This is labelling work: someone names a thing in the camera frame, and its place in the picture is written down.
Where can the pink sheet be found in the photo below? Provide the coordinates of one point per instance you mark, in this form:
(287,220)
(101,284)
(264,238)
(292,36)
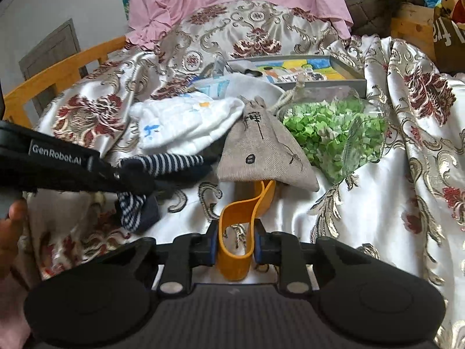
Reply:
(225,0)

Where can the wooden bed frame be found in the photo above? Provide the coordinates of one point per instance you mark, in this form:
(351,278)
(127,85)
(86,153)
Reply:
(410,25)
(54,76)

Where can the brown printed bag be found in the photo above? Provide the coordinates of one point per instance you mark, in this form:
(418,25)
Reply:
(448,40)

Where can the grey tray with cartoon painting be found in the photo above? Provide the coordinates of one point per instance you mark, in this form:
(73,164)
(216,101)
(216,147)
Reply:
(308,69)

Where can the white printed cloth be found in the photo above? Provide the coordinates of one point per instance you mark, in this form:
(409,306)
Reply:
(189,120)

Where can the teal cloth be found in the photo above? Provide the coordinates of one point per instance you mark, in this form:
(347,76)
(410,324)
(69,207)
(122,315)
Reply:
(432,0)

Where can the navy white striped sock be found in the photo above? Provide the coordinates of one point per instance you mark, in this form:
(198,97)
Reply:
(136,211)
(170,163)

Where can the grey door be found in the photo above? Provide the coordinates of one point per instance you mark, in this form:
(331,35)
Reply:
(51,51)

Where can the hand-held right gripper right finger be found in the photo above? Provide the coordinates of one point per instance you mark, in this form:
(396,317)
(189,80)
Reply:
(258,245)

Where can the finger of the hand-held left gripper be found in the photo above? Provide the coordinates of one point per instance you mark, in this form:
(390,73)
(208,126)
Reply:
(136,181)

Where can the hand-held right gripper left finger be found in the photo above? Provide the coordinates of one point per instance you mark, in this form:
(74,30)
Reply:
(213,243)

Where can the clear bag of green bits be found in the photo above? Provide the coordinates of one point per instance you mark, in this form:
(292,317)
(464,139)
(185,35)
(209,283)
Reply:
(327,131)

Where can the pink fleece garment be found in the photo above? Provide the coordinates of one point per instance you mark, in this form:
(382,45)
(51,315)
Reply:
(12,316)

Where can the person's left hand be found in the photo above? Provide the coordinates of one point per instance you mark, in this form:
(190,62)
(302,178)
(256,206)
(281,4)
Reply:
(11,232)

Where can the orange silicone cup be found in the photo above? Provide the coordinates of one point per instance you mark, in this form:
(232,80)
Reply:
(232,258)

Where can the floral satin blanket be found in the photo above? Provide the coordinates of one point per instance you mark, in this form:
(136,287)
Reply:
(363,207)

